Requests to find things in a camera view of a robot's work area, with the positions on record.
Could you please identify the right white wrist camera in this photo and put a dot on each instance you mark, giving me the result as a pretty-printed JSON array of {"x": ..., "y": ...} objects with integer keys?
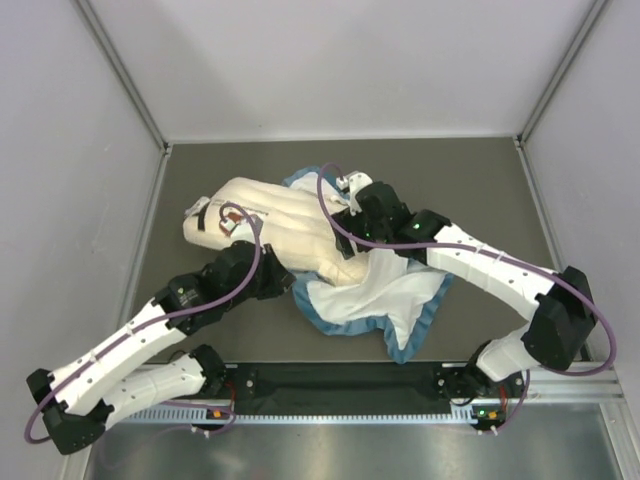
[{"x": 349, "y": 185}]

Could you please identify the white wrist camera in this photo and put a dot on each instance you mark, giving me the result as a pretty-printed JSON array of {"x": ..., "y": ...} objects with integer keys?
[
  {"x": 236, "y": 227},
  {"x": 349, "y": 185}
]

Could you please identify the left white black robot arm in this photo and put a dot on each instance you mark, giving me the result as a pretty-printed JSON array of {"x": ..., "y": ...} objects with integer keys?
[{"x": 80, "y": 401}]

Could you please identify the blue white bear pillowcase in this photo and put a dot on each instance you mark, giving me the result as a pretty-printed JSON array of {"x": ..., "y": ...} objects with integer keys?
[{"x": 399, "y": 297}]

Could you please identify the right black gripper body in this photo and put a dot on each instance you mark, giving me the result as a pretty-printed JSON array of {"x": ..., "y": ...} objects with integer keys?
[{"x": 360, "y": 226}]

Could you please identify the aluminium frame rail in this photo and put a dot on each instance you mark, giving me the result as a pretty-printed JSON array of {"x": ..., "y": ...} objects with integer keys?
[{"x": 548, "y": 387}]

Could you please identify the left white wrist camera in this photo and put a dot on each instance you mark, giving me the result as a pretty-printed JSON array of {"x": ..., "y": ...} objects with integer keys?
[{"x": 236, "y": 227}]

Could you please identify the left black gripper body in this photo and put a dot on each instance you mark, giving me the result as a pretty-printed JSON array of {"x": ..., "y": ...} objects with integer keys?
[{"x": 267, "y": 283}]

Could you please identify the grey slotted cable duct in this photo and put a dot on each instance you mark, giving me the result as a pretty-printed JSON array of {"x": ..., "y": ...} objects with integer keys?
[{"x": 455, "y": 415}]

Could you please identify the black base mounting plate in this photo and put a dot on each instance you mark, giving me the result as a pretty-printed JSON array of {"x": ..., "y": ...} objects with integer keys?
[{"x": 341, "y": 389}]

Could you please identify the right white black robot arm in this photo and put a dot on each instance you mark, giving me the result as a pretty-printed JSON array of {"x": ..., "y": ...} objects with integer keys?
[{"x": 552, "y": 304}]

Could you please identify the cream bear pillow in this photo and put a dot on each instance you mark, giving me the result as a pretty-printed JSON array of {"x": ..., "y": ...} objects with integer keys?
[{"x": 289, "y": 218}]

